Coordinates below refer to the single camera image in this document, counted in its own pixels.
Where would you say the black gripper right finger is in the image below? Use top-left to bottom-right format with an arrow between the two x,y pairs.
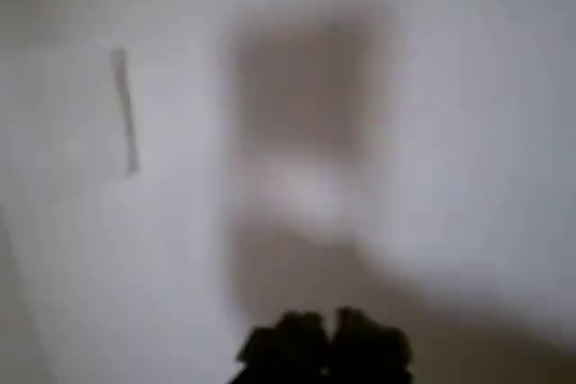
331,307 -> 415,384

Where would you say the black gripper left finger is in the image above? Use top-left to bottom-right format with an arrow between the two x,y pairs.
229,310 -> 333,384

